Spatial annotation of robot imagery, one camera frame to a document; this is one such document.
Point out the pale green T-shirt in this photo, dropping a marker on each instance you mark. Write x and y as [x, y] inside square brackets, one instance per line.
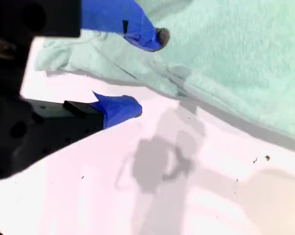
[235, 61]

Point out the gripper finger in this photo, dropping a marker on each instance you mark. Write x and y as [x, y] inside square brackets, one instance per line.
[118, 110]
[127, 19]

